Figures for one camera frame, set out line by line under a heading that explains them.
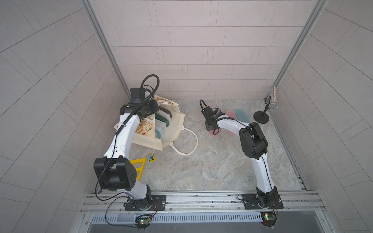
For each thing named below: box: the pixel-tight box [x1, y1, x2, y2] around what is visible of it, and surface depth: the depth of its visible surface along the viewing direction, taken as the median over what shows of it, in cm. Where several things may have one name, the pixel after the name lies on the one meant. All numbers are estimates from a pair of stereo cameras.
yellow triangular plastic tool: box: [129, 157, 146, 181], surface depth 85 cm
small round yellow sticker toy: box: [146, 152, 156, 163], surface depth 86 cm
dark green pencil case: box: [154, 113, 170, 128], surface depth 100 cm
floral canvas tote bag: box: [113, 94, 199, 156], surface depth 94 cm
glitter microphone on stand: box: [253, 85, 279, 124], surface depth 106 cm
